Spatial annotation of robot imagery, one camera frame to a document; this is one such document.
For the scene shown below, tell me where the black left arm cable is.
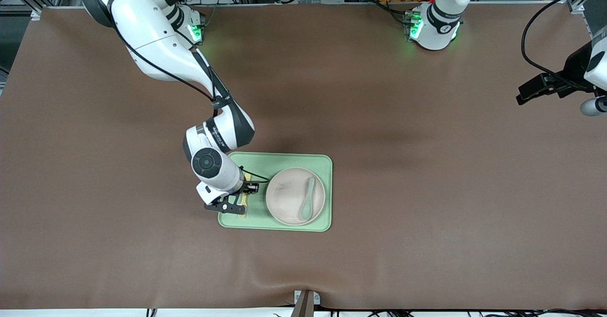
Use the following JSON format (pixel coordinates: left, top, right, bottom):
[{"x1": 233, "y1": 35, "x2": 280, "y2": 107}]
[{"x1": 521, "y1": 0, "x2": 607, "y2": 91}]

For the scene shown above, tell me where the yellow plastic fork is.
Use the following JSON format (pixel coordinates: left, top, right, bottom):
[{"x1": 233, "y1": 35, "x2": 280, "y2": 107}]
[{"x1": 237, "y1": 184, "x2": 250, "y2": 219}]

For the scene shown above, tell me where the grey-green plastic spoon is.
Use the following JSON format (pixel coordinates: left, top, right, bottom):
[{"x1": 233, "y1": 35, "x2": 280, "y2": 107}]
[{"x1": 299, "y1": 177, "x2": 316, "y2": 222}]

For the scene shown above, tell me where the metal table edge bracket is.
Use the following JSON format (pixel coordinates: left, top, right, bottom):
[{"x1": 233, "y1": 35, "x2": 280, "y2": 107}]
[{"x1": 290, "y1": 290, "x2": 321, "y2": 317}]

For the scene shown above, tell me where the brown table mat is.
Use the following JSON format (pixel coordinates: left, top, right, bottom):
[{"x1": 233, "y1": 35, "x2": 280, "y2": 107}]
[{"x1": 0, "y1": 2, "x2": 607, "y2": 311}]

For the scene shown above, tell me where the light green rectangular tray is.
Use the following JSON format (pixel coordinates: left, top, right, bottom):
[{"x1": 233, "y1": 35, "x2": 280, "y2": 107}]
[{"x1": 218, "y1": 152, "x2": 333, "y2": 233}]

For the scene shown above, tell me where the round pink plate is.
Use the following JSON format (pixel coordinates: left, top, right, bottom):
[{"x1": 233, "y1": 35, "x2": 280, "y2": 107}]
[{"x1": 265, "y1": 167, "x2": 326, "y2": 226}]

